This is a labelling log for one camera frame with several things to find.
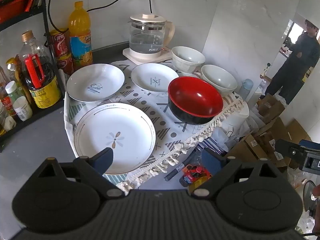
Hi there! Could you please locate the orange soda bottle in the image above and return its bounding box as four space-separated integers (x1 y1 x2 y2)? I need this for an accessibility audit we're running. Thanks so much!
68 1 93 68

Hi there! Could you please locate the glass electric kettle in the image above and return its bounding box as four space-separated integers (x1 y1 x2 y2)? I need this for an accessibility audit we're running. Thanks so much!
129 14 175 54

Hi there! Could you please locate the plain white bowl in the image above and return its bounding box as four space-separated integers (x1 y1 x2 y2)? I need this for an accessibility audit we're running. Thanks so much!
201 64 238 97

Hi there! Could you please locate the dark sauce bottle red handle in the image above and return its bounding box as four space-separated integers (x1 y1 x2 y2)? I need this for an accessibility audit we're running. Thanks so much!
19 30 62 109

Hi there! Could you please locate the green bottle white cap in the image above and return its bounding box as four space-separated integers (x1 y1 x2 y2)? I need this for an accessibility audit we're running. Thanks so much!
5 80 25 105

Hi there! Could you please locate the small white bottle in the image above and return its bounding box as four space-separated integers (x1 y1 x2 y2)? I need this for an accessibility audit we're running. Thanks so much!
13 96 33 122

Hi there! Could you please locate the cream kettle base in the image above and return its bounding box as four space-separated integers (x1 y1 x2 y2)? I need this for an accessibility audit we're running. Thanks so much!
122 46 173 64

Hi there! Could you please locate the red packet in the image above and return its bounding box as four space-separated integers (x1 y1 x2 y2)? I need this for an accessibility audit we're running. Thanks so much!
179 164 212 188

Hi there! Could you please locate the small white printed plate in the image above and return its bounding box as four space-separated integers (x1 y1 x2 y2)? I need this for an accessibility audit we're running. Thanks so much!
130 63 179 92

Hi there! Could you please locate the yellow oil bottle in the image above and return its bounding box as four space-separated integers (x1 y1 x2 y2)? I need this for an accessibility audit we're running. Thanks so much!
6 54 32 103

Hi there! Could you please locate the white plastic bin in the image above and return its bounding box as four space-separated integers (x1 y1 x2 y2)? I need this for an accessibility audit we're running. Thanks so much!
220 100 250 137

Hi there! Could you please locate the red and black bowl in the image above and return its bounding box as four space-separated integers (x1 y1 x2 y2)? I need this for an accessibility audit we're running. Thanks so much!
167 76 224 125

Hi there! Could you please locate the large flower print plate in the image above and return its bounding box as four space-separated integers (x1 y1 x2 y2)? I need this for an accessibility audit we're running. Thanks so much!
73 102 157 175

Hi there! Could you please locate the black metal rack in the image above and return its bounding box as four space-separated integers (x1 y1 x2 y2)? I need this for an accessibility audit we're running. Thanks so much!
0 0 66 153

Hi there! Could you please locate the black floor fan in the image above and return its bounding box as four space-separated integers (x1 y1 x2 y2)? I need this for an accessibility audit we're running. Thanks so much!
302 180 317 217

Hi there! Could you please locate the pile of cardboard boxes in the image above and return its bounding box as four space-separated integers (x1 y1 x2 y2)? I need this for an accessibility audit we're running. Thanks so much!
226 94 313 172

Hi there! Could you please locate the patterned fringed tablecloth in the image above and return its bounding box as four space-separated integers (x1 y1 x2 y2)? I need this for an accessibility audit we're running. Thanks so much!
64 60 245 195

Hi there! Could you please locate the black power cable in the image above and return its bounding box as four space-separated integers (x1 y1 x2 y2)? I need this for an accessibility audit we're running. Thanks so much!
47 0 153 34

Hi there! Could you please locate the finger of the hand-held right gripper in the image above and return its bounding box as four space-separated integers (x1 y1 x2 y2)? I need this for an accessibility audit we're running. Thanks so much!
275 139 304 161

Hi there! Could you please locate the white plate blue script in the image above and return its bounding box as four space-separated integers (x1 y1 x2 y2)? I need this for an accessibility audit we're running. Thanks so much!
66 63 125 103

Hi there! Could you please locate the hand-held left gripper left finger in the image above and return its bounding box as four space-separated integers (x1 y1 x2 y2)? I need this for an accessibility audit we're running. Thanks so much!
37 147 125 199

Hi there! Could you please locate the red box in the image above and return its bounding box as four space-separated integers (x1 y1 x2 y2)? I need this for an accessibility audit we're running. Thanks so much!
0 0 42 22

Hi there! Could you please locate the black marker pen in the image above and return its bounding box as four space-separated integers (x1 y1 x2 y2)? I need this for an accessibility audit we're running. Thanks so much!
164 164 186 181

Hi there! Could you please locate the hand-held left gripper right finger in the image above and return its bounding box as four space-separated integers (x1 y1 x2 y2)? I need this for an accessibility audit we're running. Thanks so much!
191 147 278 199

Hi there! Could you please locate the person's right forearm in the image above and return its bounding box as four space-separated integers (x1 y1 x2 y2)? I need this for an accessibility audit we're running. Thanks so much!
311 184 320 233

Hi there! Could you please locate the white patterned bowl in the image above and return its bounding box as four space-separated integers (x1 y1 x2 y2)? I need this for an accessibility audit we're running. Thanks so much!
171 46 206 74

